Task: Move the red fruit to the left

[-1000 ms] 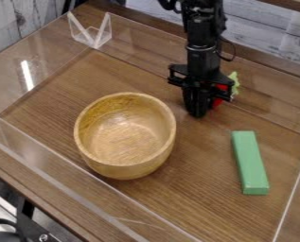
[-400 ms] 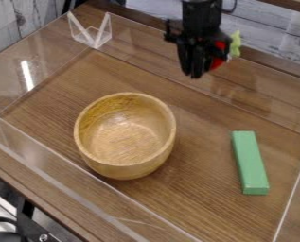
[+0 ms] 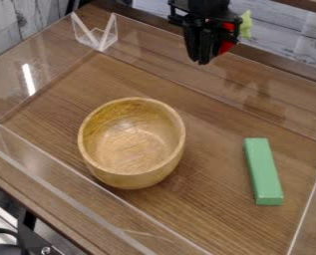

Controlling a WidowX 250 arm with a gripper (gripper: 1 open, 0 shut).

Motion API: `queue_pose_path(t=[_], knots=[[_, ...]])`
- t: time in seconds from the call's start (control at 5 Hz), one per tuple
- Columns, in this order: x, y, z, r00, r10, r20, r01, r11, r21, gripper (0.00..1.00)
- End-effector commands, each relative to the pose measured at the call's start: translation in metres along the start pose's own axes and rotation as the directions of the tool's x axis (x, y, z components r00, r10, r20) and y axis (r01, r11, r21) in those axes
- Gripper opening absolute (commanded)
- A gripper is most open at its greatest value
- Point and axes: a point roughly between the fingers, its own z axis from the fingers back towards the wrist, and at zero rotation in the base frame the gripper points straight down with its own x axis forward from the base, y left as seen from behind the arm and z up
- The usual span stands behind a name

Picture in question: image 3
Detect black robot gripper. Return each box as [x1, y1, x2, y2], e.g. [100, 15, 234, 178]
[167, 0, 242, 65]

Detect red toy fruit green leaves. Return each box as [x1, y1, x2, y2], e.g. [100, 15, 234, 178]
[218, 10, 253, 55]

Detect round wooden bowl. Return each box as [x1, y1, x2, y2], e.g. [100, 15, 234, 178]
[77, 97, 184, 189]

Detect clear acrylic tray walls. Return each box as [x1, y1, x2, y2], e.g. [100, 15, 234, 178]
[0, 3, 316, 255]

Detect green rectangular block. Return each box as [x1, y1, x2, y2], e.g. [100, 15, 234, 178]
[243, 137, 283, 206]

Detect clear acrylic corner bracket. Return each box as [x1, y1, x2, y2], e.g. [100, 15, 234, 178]
[71, 13, 118, 52]

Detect black table leg bracket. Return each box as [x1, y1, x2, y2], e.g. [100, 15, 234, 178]
[17, 209, 64, 255]

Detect black cable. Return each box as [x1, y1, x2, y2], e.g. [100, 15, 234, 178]
[0, 226, 24, 255]

